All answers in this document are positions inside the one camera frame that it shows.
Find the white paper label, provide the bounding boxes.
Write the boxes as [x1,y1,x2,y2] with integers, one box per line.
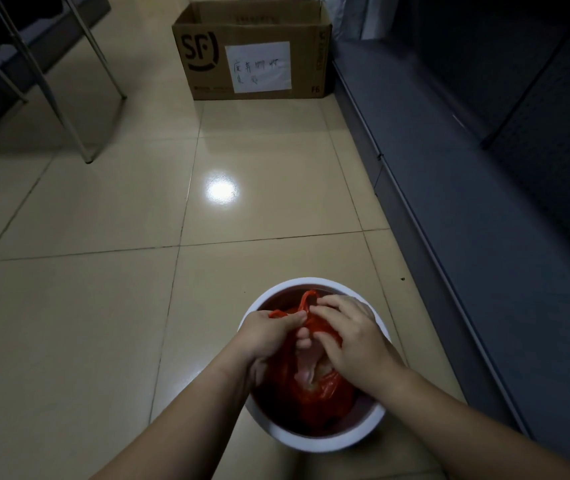
[225,42,293,94]

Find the brown cardboard box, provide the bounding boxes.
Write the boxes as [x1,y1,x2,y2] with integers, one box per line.
[172,0,335,101]

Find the person's left hand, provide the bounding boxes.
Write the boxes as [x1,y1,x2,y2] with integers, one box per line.
[232,310,312,389]

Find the grey upholstered sofa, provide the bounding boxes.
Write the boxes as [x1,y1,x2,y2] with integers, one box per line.
[331,0,570,480]

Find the red plastic bag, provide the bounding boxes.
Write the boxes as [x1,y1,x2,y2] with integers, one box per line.
[252,290,357,431]

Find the pale pink waste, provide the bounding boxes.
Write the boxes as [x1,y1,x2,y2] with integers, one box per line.
[292,345,337,386]

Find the white round waste bin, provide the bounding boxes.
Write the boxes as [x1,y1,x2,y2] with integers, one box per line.
[237,278,392,453]

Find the person's right forearm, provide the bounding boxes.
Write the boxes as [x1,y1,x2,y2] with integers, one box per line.
[372,365,570,480]

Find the person's left forearm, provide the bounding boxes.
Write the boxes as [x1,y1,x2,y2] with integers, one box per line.
[89,352,258,480]

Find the person's right hand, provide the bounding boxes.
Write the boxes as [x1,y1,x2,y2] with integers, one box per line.
[309,295,407,394]

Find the grey metal frame stand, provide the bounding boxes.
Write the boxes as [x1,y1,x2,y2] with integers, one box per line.
[0,0,128,165]

